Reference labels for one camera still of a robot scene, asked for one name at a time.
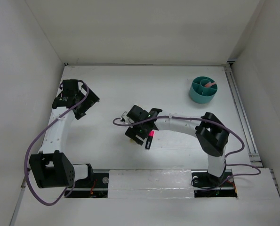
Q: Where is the pink black highlighter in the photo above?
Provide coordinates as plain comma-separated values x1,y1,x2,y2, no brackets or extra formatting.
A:
145,130,154,150

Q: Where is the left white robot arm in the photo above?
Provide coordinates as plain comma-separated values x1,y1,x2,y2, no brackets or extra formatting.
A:
29,79,100,188

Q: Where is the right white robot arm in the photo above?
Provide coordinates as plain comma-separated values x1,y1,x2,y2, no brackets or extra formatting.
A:
120,105,229,187

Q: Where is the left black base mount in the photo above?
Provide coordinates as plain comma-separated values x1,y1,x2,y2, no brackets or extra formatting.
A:
64,170,109,198

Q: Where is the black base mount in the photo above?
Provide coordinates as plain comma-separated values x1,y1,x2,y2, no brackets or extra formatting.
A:
64,170,109,198
190,170,238,198

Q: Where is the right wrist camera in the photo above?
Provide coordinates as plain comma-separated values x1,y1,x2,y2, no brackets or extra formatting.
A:
120,111,128,122

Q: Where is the teal round divided organizer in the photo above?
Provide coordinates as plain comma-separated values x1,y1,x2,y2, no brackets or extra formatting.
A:
189,76,218,104

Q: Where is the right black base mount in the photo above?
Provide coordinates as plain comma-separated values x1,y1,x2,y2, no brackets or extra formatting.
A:
190,170,238,198

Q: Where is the orange pen with white grip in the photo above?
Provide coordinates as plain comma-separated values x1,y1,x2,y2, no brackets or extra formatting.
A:
204,82,216,88

